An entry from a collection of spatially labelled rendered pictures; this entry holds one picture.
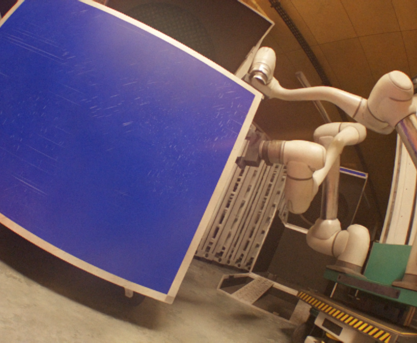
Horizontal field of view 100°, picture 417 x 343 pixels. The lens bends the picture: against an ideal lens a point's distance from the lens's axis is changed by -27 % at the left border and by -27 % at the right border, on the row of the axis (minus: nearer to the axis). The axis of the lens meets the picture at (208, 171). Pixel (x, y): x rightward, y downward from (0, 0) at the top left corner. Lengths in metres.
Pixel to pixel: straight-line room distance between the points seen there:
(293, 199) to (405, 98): 0.56
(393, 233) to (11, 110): 1.75
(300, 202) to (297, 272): 2.79
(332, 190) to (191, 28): 1.33
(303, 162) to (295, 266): 2.90
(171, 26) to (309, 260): 3.30
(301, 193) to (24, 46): 1.11
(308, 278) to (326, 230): 2.30
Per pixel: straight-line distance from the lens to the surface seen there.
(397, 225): 1.48
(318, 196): 3.37
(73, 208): 0.72
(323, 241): 1.41
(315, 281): 3.65
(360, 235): 1.35
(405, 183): 1.56
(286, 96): 1.19
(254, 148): 0.92
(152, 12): 1.73
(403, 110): 0.91
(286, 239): 3.70
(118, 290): 1.02
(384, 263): 1.35
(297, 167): 0.86
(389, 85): 0.90
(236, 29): 1.60
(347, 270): 1.30
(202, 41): 1.68
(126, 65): 0.81
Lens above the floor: 0.43
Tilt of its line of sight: 13 degrees up
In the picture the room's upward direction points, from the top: 24 degrees clockwise
